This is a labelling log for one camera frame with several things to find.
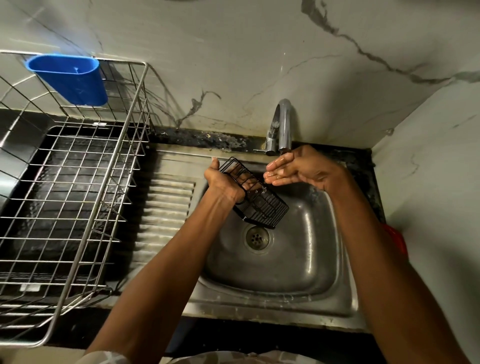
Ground person's right hand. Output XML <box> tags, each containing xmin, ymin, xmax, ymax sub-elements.
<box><xmin>263</xmin><ymin>144</ymin><xmax>352</xmax><ymax>194</ymax></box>

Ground person's left hand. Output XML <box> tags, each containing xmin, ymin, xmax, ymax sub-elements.
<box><xmin>203</xmin><ymin>157</ymin><xmax>263</xmax><ymax>205</ymax></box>

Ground black wire basket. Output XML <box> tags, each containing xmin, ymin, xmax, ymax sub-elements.
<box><xmin>217</xmin><ymin>156</ymin><xmax>290</xmax><ymax>230</ymax></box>

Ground steel wire dish rack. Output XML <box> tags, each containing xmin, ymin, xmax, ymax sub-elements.
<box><xmin>0</xmin><ymin>50</ymin><xmax>151</xmax><ymax>348</ymax></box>

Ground person's right forearm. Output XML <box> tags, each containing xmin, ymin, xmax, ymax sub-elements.
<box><xmin>328</xmin><ymin>176</ymin><xmax>472</xmax><ymax>364</ymax></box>

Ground person's left forearm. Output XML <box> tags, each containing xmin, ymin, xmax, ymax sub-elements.
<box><xmin>84</xmin><ymin>191</ymin><xmax>245</xmax><ymax>364</ymax></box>

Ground person's patterned clothing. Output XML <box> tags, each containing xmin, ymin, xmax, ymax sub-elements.
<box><xmin>74</xmin><ymin>349</ymin><xmax>323</xmax><ymax>364</ymax></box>

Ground chrome sink faucet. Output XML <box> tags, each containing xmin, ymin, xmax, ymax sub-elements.
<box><xmin>253</xmin><ymin>98</ymin><xmax>293</xmax><ymax>157</ymax></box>

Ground round sink drain strainer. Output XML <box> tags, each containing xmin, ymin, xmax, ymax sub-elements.
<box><xmin>244</xmin><ymin>225</ymin><xmax>271</xmax><ymax>251</ymax></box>

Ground stainless steel sink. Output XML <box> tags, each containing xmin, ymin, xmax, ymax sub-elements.
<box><xmin>89</xmin><ymin>144</ymin><xmax>370</xmax><ymax>334</ymax></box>

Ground red and green bowl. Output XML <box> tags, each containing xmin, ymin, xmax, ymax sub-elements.
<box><xmin>382</xmin><ymin>223</ymin><xmax>409</xmax><ymax>257</ymax></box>

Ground dark steel drip tray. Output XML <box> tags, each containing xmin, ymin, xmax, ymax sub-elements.
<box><xmin>0</xmin><ymin>110</ymin><xmax>145</xmax><ymax>297</ymax></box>

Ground blue plastic cutlery holder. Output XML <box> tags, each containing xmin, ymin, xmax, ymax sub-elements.
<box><xmin>24</xmin><ymin>54</ymin><xmax>109</xmax><ymax>107</ymax></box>

